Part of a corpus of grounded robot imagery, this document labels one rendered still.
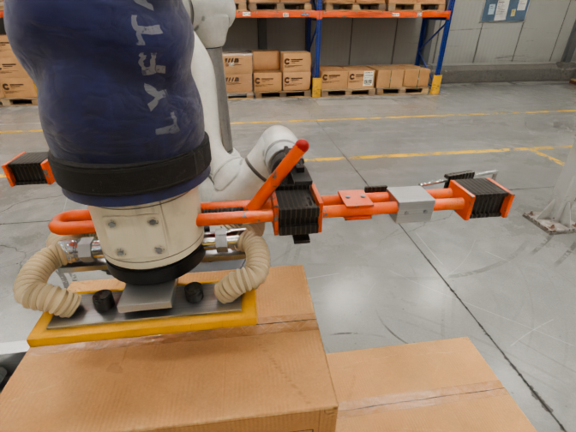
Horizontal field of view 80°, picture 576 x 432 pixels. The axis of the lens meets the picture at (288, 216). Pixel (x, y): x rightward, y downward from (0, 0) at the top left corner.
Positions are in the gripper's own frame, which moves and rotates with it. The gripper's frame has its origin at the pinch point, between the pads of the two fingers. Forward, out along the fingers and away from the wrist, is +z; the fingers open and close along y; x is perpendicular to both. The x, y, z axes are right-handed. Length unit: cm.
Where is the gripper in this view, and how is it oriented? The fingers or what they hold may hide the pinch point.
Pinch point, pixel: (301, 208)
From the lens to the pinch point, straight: 61.8
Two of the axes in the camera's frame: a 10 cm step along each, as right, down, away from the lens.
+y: 0.0, 8.6, 5.0
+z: 1.4, 5.0, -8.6
